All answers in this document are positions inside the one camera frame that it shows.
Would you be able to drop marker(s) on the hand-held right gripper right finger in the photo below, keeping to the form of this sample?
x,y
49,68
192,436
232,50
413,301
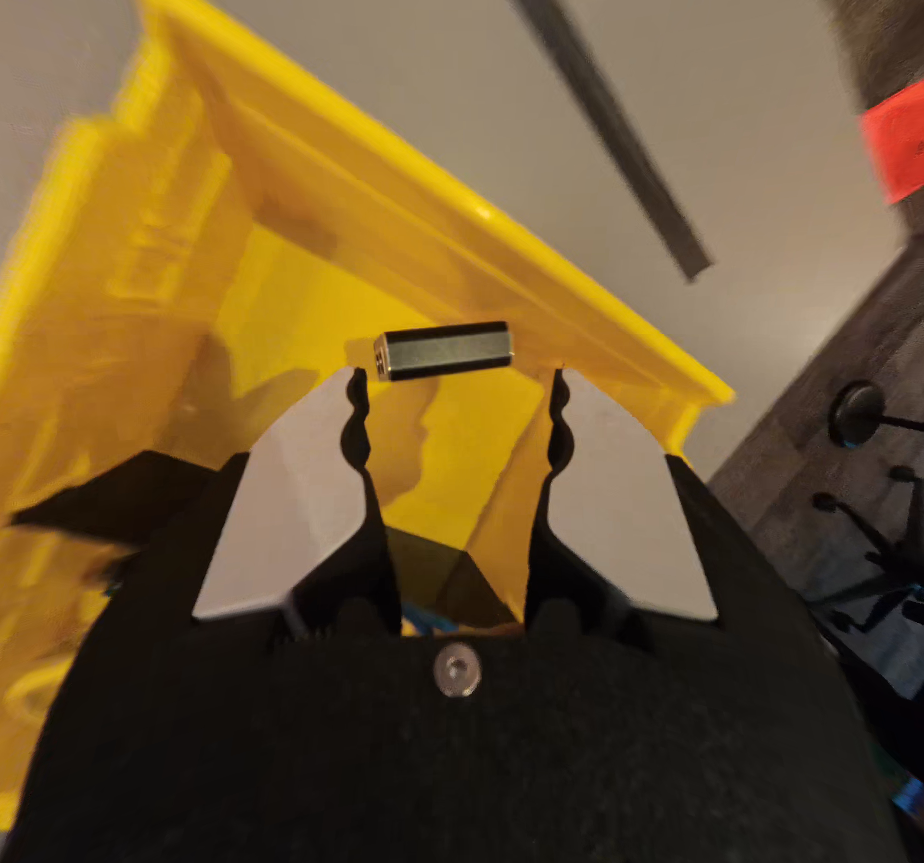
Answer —
x,y
628,516

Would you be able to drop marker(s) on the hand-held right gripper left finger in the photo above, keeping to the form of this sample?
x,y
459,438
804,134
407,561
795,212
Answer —
x,y
289,516

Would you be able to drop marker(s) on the black ethernet adapter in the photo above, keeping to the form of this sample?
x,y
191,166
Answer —
x,y
447,350

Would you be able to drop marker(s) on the yellow plastic bin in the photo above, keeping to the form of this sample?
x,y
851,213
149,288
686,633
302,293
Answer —
x,y
325,191

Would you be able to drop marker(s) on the black bin divider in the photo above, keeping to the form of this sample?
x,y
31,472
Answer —
x,y
144,495

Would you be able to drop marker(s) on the black flat device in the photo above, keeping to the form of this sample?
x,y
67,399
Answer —
x,y
599,105

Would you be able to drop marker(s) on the black office chair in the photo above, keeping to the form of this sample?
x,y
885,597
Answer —
x,y
866,516

